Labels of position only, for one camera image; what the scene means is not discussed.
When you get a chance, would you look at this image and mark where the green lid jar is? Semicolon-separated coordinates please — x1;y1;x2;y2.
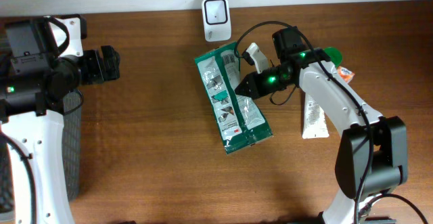
323;47;342;68

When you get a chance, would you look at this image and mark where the white barcode scanner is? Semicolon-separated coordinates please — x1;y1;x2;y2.
202;0;231;42

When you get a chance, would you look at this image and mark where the grey plastic basket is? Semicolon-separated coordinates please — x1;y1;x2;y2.
1;93;83;223

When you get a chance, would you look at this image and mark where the green 3M gloves packet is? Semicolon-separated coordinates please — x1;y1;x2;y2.
194;42;273;154

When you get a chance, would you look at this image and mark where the black cable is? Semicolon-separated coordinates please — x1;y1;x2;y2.
233;20;430;224
0;14;85;224

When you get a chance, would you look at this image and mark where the right black cable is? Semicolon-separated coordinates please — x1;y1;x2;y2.
233;20;430;224

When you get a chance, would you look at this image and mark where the left black cable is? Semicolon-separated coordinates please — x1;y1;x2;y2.
0;14;85;224

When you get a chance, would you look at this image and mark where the white cream tube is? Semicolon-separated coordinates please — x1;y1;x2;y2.
302;93;329;139

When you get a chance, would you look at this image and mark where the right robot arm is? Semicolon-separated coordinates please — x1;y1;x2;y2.
235;24;408;223

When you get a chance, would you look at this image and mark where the orange small box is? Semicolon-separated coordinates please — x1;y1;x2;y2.
337;66;355;83

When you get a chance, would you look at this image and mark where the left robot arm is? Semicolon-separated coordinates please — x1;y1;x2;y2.
1;14;120;223

